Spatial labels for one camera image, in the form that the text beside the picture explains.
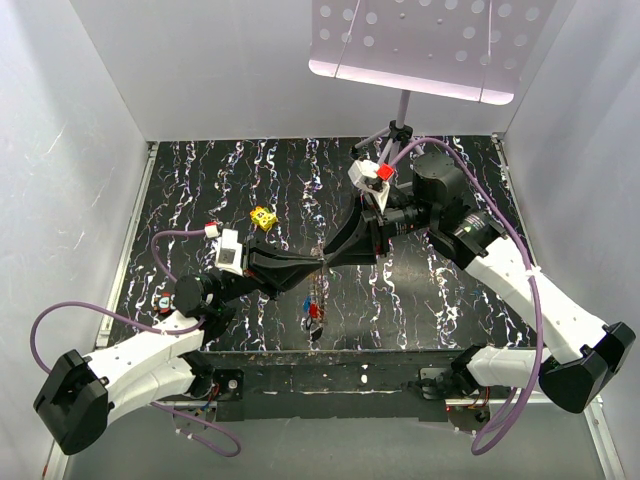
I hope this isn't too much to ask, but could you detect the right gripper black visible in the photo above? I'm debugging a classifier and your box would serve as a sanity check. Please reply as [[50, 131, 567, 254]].
[[321, 189, 437, 267]]

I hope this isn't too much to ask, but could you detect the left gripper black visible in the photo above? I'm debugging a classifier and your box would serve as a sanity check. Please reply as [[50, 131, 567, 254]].
[[215, 236, 322, 306]]

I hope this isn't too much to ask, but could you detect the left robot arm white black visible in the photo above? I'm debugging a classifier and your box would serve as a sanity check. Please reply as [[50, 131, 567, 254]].
[[34, 239, 324, 455]]

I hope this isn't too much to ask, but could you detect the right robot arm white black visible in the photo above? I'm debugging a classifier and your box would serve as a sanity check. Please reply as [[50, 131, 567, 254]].
[[323, 153, 636, 413]]

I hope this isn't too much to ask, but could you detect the yellow owl number block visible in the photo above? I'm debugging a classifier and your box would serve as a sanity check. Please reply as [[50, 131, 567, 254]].
[[250, 206, 278, 232]]

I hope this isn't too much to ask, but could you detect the red owl number block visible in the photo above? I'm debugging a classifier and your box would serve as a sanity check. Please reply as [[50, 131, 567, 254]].
[[153, 292, 175, 315]]

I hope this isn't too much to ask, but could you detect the lilac music stand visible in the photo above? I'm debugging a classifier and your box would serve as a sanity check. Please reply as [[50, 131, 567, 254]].
[[308, 1, 561, 133]]

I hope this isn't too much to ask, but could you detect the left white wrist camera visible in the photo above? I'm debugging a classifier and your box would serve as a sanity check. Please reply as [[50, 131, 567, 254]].
[[215, 228, 243, 276]]

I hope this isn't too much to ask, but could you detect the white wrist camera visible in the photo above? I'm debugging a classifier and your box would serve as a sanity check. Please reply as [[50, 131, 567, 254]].
[[348, 160, 395, 213], [215, 228, 243, 276]]

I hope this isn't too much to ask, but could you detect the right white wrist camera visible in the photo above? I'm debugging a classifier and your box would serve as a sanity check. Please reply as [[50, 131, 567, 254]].
[[348, 160, 395, 213]]

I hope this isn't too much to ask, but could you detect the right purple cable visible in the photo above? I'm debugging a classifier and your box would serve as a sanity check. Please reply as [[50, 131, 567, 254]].
[[389, 137, 546, 456]]

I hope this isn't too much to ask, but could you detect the purple cable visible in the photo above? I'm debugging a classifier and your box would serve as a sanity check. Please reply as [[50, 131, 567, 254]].
[[389, 137, 546, 456], [29, 224, 242, 457]]

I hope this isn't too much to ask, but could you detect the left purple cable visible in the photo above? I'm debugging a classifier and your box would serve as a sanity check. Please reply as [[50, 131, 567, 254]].
[[29, 224, 242, 457]]

